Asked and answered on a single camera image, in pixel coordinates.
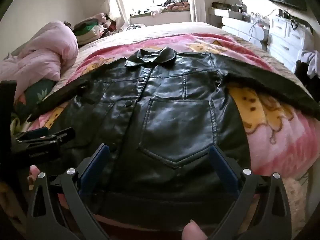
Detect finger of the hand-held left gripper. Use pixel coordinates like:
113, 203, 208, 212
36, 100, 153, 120
15, 127, 50, 142
25, 127, 76, 148

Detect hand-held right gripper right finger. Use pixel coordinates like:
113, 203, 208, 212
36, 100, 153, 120
209, 144, 293, 240

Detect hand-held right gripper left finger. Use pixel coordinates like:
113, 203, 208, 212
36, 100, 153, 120
26, 143, 118, 240

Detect black leather jacket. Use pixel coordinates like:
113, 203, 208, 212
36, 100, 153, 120
27, 47, 320, 233

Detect pile of mixed clothes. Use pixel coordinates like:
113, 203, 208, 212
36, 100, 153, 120
72, 12, 118, 46

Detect dark clothes heap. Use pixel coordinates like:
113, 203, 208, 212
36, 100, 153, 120
294, 59, 320, 93

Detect clothes on window sill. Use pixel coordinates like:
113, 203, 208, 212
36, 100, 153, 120
130, 0, 191, 17

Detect person's right hand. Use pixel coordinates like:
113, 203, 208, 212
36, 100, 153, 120
181, 219, 208, 240

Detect green floral pillow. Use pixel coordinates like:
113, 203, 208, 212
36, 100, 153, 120
14, 79, 57, 120

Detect pink bear printed blanket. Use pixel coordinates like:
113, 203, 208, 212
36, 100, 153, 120
10, 34, 320, 230

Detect beige fuzzy blanket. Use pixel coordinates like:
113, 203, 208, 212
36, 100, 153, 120
281, 176, 309, 232

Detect white garment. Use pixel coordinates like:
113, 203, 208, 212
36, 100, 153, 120
301, 50, 320, 78

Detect white vanity table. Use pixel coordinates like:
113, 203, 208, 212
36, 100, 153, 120
209, 0, 270, 51

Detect white dresser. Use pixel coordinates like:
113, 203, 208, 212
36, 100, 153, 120
266, 15, 313, 67

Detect white curtain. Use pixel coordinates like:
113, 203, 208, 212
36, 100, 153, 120
102, 0, 131, 28
187, 0, 208, 23

